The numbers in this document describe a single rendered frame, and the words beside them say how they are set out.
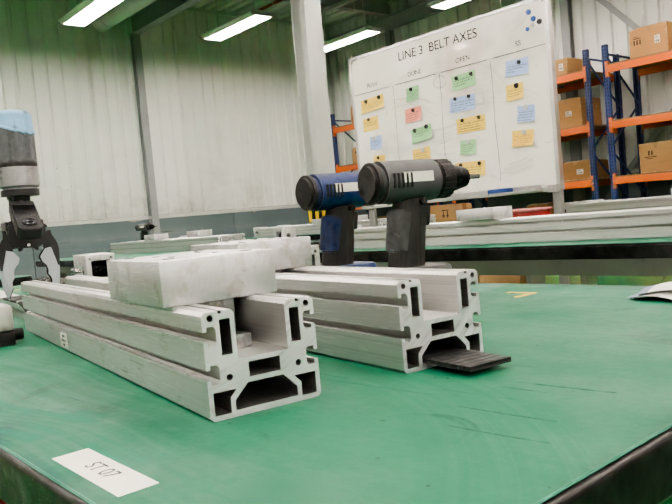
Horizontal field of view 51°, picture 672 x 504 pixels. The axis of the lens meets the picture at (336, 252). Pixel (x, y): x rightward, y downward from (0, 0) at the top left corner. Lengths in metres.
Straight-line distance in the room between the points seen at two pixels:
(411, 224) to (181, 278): 0.46
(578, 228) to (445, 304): 1.67
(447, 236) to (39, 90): 11.15
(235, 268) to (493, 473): 0.32
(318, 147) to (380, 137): 4.79
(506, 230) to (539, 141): 1.48
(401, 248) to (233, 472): 0.59
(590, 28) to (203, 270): 12.19
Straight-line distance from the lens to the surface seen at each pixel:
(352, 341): 0.72
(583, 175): 11.53
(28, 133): 1.53
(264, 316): 0.62
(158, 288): 0.62
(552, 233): 2.39
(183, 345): 0.60
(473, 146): 4.15
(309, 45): 9.62
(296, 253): 0.96
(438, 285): 0.72
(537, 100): 3.92
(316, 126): 9.43
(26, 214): 1.47
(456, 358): 0.67
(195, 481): 0.45
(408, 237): 1.00
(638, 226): 2.28
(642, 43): 11.23
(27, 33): 13.49
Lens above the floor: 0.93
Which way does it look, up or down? 3 degrees down
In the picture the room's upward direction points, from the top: 5 degrees counter-clockwise
